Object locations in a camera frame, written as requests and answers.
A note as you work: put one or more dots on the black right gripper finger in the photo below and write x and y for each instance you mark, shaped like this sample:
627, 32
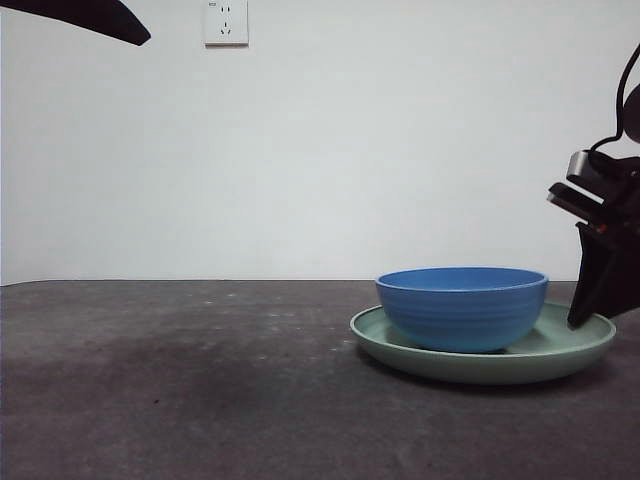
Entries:
622, 285
587, 280

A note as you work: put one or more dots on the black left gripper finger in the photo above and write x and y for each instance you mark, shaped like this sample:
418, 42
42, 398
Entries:
90, 15

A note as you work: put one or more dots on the blue ribbed bowl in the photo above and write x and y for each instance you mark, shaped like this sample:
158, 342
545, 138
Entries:
460, 315

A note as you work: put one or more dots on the light green round plate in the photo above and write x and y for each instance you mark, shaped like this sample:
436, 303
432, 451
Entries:
475, 367

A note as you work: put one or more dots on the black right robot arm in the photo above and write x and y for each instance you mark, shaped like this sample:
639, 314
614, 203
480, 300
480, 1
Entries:
634, 117

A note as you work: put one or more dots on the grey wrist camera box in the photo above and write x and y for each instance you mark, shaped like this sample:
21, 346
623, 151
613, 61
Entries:
580, 195

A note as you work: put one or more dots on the white wall power socket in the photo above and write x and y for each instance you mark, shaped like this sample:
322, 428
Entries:
226, 25

